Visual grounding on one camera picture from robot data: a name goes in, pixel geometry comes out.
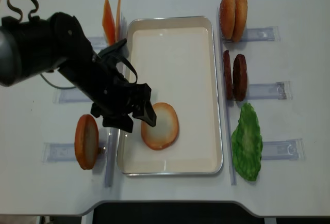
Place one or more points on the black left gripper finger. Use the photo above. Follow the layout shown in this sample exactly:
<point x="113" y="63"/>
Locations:
<point x="124" y="123"/>

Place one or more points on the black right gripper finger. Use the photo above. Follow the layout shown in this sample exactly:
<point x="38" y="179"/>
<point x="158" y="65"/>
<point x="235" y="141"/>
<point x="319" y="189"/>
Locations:
<point x="144" y="111"/>

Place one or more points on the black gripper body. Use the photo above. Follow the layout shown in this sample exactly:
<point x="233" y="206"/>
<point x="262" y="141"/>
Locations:
<point x="114" y="95"/>

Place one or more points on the bun slice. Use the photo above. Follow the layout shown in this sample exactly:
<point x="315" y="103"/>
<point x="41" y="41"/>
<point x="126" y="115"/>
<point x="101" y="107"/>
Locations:
<point x="166" y="130"/>
<point x="86" y="142"/>

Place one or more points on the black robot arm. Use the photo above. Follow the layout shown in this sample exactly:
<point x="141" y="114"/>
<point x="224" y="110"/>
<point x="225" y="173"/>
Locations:
<point x="59" y="43"/>

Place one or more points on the left orange cheese slice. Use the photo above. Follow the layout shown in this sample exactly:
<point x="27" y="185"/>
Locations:
<point x="108" y="23"/>

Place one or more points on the orange cheese slice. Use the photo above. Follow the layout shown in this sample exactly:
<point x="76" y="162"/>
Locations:
<point x="108" y="23"/>
<point x="118" y="19"/>

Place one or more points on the right orange cheese slice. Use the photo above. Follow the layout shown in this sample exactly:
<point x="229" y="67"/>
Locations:
<point x="118" y="19"/>

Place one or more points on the left brown meat patty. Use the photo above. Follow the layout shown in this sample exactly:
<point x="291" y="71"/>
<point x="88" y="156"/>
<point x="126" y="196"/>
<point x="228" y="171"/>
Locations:
<point x="227" y="75"/>

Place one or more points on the brown meat patty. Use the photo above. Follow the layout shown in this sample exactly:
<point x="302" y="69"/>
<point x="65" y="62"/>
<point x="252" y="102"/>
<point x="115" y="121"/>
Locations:
<point x="227" y="75"/>
<point x="240" y="78"/>

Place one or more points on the right brown meat patty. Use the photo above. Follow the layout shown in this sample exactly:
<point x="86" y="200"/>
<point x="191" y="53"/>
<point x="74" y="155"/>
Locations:
<point x="240" y="78"/>

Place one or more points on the green lettuce leaf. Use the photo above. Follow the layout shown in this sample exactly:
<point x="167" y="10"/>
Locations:
<point x="247" y="144"/>

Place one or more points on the clear holder upper left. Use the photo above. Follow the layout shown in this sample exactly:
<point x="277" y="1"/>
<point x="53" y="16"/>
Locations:
<point x="98" y="43"/>

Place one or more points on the clear holder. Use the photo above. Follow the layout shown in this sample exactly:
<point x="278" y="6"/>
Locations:
<point x="98" y="43"/>
<point x="269" y="91"/>
<point x="62" y="96"/>
<point x="291" y="150"/>
<point x="270" y="33"/>
<point x="58" y="152"/>

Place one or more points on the white metal tray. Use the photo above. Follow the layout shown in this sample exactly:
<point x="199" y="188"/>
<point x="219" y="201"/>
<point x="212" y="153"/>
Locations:
<point x="176" y="58"/>

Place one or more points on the clear holder middle left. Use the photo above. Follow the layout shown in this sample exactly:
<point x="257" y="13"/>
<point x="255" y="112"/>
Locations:
<point x="62" y="96"/>

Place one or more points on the clear holder lower left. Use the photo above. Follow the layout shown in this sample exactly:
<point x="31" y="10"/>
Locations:
<point x="58" y="152"/>

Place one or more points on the left top bun half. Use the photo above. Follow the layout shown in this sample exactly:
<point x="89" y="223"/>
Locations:
<point x="227" y="18"/>

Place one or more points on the bun half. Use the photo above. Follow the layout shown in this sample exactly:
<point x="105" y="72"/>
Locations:
<point x="227" y="18"/>
<point x="240" y="19"/>

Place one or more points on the clear holder middle right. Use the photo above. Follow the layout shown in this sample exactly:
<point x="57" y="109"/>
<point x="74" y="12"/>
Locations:
<point x="269" y="91"/>

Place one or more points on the clear holder upper right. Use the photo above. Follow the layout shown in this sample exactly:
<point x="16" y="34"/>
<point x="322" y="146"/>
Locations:
<point x="270" y="33"/>

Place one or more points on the right top bun half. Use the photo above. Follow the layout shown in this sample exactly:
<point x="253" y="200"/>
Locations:
<point x="240" y="19"/>

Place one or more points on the clear holder lower right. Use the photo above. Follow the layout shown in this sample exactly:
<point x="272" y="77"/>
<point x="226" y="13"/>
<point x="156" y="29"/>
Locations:
<point x="291" y="150"/>

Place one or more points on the clear left rail strip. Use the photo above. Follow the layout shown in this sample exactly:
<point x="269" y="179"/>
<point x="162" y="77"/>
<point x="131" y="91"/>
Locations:
<point x="113" y="134"/>

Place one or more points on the clear rail strip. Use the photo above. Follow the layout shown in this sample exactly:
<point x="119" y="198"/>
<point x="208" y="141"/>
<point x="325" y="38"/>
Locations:
<point x="113" y="134"/>
<point x="232" y="171"/>

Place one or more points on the clear right rail strip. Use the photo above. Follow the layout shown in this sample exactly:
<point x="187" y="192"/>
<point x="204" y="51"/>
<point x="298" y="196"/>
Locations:
<point x="232" y="171"/>

